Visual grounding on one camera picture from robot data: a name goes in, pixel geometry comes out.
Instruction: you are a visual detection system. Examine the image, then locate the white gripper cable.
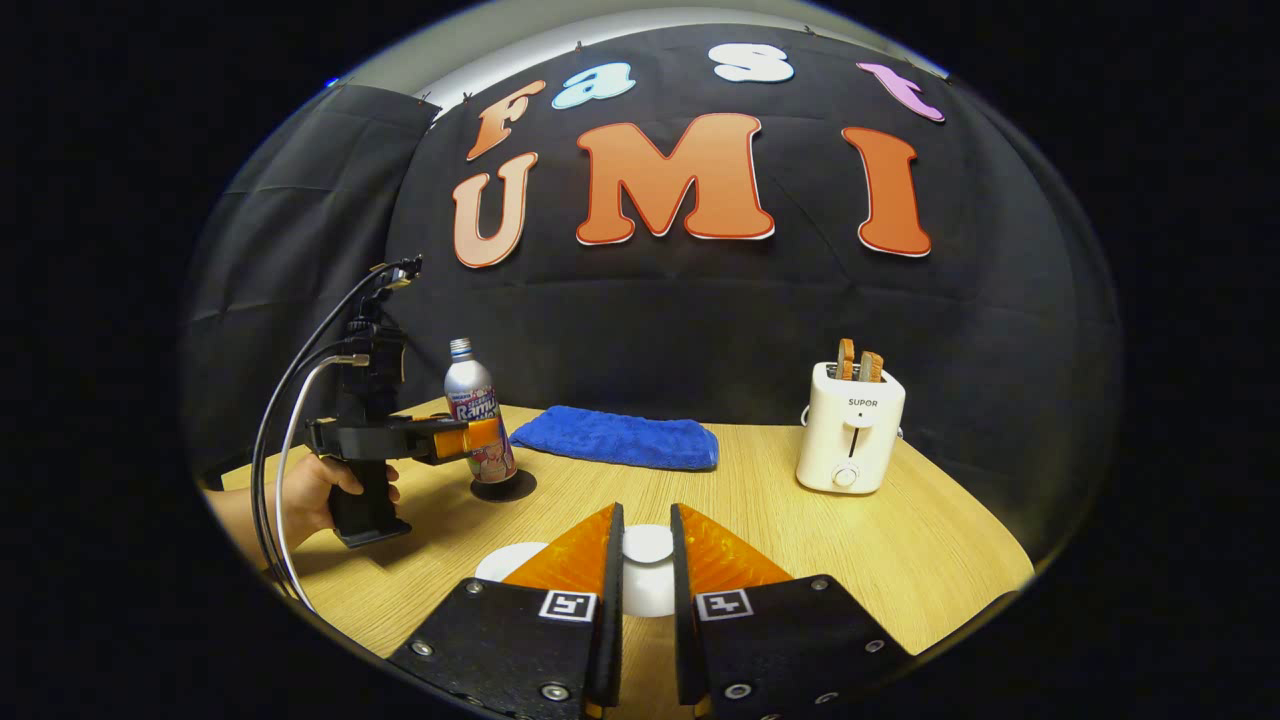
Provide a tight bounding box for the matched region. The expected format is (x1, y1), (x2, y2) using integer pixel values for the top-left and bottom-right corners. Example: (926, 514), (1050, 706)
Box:
(274, 355), (371, 613)

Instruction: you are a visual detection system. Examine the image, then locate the white teacup lid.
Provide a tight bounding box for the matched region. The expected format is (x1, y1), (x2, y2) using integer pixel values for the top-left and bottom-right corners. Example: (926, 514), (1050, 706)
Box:
(622, 524), (678, 618)

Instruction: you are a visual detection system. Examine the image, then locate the blue towel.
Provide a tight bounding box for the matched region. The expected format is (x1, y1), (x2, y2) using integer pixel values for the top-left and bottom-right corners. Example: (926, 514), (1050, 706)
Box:
(509, 405), (720, 472)

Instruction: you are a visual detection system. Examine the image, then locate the silver water bottle red label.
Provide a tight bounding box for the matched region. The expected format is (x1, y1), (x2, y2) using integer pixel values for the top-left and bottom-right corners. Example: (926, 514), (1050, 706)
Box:
(444, 338), (519, 485)

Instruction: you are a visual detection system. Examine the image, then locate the white teacup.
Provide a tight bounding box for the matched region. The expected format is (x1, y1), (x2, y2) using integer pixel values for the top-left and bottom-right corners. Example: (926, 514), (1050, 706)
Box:
(475, 541), (551, 583)

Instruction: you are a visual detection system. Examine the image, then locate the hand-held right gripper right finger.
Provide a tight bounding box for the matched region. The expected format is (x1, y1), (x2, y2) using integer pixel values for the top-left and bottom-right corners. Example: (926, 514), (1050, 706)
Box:
(670, 503), (916, 720)

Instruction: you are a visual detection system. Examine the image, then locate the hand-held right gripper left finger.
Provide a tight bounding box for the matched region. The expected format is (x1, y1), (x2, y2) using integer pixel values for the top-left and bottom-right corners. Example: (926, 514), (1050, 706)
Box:
(388, 503), (626, 719)

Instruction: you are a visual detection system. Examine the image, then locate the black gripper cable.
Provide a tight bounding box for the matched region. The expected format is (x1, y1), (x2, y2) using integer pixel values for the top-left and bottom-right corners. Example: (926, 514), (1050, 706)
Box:
(250, 262), (421, 596)

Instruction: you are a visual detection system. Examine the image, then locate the dark round coaster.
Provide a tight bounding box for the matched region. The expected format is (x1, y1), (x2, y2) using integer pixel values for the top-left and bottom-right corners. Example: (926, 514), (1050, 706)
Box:
(470, 468), (538, 503)

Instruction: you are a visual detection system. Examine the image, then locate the black backdrop cloth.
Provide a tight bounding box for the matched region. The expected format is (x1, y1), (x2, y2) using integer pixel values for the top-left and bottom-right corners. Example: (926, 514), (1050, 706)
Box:
(180, 22), (1123, 561)

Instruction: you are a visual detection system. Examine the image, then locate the white toaster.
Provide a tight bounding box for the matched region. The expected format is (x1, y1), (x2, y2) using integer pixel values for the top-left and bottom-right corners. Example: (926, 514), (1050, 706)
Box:
(796, 361), (907, 495)

